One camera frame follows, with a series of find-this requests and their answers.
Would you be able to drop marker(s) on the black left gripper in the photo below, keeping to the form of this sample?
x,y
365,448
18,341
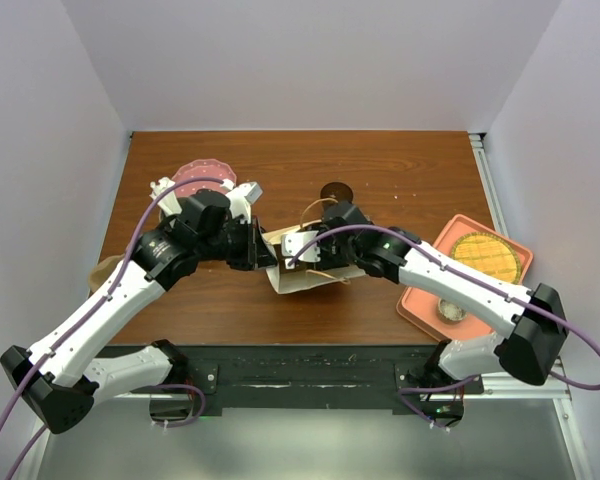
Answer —
x,y
257,254

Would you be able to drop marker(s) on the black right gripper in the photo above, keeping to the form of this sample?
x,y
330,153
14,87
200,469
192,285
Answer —
x,y
322,259

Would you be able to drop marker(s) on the yellow paper bag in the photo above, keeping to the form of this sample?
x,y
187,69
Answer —
x,y
289,278

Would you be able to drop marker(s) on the brown pulp cup carrier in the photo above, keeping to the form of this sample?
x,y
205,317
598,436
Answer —
x,y
102,271

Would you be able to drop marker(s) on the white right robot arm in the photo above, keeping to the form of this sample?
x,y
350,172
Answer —
x,y
527,333

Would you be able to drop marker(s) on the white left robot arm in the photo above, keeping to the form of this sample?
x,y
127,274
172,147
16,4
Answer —
x,y
61,377

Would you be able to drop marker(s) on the pink polka dot plate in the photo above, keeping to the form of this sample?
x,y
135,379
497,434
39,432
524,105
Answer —
x,y
209,174

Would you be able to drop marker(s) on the white wrapped straws bundle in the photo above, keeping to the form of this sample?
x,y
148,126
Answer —
x,y
164,189

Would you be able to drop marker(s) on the small grey sugar bowl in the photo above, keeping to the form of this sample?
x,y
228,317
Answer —
x,y
450,313

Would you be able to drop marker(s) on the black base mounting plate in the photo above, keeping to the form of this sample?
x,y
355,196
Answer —
x,y
318,377

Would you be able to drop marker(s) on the yellow woven coaster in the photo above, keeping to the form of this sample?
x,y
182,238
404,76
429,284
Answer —
x,y
488,254

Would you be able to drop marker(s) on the aluminium frame rail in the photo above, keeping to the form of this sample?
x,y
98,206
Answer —
x,y
148,369

